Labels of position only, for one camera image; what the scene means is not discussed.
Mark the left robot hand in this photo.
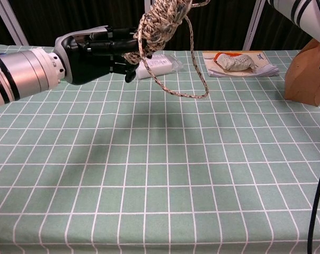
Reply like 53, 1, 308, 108
55, 25, 139, 86

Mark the braided beige rope bundle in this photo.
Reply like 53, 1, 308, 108
122, 0, 211, 99

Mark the white packet in clear plastic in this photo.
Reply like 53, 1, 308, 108
136, 54, 183, 79

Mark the green checked tablecloth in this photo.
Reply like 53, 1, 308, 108
0, 43, 320, 254

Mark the white orange crumpled package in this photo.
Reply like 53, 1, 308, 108
214, 52, 256, 71

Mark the paper booklet stack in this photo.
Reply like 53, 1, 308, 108
202, 51, 280, 78

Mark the brown paper bag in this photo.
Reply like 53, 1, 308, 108
284, 38, 320, 106

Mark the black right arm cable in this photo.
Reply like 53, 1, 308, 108
307, 0, 320, 254

